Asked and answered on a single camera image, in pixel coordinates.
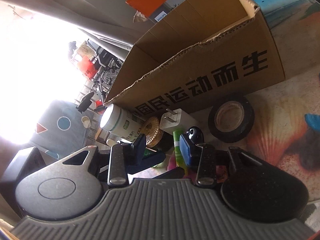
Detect black electrical tape roll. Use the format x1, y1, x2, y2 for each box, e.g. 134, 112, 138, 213
208, 93, 255, 143

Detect green lip balm tube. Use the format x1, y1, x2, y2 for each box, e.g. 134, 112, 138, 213
173, 129, 187, 172

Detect white USB wall charger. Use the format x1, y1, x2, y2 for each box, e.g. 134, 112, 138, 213
159, 108, 199, 135

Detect black cylindrical tube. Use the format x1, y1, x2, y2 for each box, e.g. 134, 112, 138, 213
186, 126, 204, 144

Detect person's left hand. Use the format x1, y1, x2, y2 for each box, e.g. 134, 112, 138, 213
0, 138, 22, 176

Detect blue patterned cushion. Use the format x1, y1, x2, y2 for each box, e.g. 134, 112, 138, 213
30, 101, 94, 159

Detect white green-label supplement jar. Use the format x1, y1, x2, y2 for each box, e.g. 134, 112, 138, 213
100, 104, 145, 142

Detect gold-lid dark green jar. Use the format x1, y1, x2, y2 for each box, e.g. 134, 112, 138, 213
140, 116, 174, 153

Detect wheelchair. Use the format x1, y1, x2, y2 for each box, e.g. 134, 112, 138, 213
69, 39, 123, 106

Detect brown cardboard box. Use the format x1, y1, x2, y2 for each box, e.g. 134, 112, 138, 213
106, 0, 285, 117

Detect beige curtain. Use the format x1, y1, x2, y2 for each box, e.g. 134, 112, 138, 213
1, 0, 154, 60

